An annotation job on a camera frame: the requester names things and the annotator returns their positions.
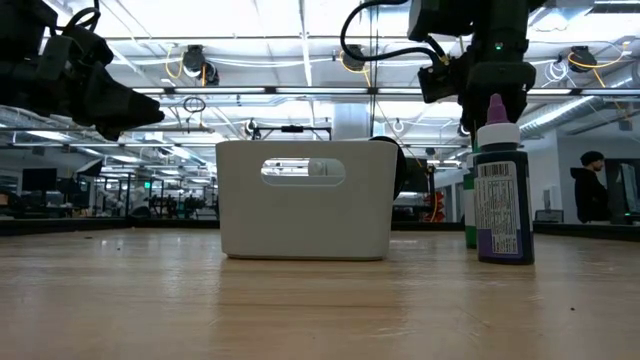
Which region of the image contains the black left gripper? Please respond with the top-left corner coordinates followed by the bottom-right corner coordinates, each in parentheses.
top-left (14, 37), bottom-right (166, 142)

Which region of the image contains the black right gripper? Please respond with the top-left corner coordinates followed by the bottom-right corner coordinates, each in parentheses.
top-left (459, 29), bottom-right (537, 147)

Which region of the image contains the large purple food colouring bottle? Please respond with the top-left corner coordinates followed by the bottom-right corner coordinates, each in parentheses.
top-left (472, 92), bottom-right (536, 266)

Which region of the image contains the large green food colouring bottle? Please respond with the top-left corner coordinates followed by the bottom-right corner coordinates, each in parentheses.
top-left (461, 139), bottom-right (481, 250)

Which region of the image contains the red equipment stand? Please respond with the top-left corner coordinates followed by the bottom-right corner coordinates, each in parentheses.
top-left (424, 191), bottom-right (448, 224)

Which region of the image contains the small grey box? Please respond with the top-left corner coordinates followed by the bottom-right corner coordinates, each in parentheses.
top-left (534, 208), bottom-right (565, 224)

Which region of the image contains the person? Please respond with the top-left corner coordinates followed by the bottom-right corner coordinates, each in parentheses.
top-left (571, 150), bottom-right (614, 225)

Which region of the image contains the short black hanging bar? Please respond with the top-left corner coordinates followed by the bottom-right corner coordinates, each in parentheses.
top-left (252, 123), bottom-right (334, 137)

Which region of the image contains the white plastic storage bin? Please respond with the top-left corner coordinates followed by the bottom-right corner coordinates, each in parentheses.
top-left (215, 139), bottom-right (400, 262)

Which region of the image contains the black hanging cable loop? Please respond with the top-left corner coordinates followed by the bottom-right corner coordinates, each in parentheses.
top-left (183, 95), bottom-right (208, 115)

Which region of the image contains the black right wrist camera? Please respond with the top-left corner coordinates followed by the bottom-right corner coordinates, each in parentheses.
top-left (417, 53), bottom-right (467, 105)

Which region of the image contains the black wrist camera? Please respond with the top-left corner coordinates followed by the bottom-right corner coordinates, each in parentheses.
top-left (47, 19), bottom-right (115, 67)
top-left (417, 53), bottom-right (467, 105)

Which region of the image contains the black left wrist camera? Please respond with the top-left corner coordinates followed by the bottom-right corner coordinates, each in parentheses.
top-left (47, 19), bottom-right (115, 67)

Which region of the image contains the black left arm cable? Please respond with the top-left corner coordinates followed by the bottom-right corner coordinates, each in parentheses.
top-left (52, 0), bottom-right (103, 36)

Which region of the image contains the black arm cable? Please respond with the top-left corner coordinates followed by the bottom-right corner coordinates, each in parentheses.
top-left (340, 0), bottom-right (451, 69)
top-left (52, 0), bottom-right (103, 36)

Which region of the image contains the white wall dispenser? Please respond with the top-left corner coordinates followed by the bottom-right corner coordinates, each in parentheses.
top-left (542, 183), bottom-right (562, 211)

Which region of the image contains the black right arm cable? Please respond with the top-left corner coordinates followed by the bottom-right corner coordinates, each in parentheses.
top-left (340, 0), bottom-right (451, 69)

